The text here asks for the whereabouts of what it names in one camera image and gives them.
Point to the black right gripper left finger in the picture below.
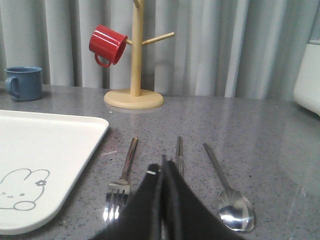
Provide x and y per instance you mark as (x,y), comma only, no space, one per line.
(141,218)

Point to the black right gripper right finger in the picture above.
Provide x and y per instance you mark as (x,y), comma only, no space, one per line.
(185,217)

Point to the silver fork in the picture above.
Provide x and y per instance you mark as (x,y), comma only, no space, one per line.
(119,190)

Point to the silver spoon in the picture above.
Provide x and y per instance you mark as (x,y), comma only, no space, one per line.
(234,209)

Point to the silver chopstick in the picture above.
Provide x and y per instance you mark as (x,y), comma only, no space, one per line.
(180,159)

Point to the cream tray with bunny print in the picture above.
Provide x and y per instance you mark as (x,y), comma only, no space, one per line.
(42,156)

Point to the wooden mug tree stand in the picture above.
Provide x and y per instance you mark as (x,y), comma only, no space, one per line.
(134,97)

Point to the white appliance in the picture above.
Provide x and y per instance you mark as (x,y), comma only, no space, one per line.
(307,87)

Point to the blue mug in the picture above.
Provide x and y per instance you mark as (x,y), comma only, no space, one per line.
(24,83)

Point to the grey curtain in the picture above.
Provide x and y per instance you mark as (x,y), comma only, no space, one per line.
(249,49)

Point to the red mug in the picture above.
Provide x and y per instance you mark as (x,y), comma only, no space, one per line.
(107,45)

